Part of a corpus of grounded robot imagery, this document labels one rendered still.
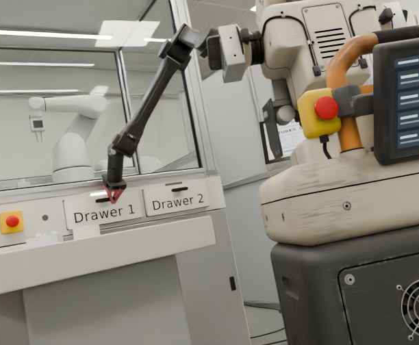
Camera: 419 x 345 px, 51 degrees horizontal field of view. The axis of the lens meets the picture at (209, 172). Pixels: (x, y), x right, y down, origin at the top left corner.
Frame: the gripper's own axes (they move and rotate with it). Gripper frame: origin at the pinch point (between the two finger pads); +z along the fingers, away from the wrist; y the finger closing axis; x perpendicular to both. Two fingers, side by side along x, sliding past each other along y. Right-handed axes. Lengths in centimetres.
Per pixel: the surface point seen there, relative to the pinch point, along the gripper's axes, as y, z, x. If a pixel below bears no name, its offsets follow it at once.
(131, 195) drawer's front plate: 2.8, 0.3, -8.7
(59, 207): 4.0, 2.2, 18.8
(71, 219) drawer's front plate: -0.6, 5.4, 15.6
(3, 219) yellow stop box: -0.8, 1.6, 38.5
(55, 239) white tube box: -33.2, -9.0, 28.8
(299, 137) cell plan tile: 2, -21, -90
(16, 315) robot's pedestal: -99, -44, 48
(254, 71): 132, -22, -157
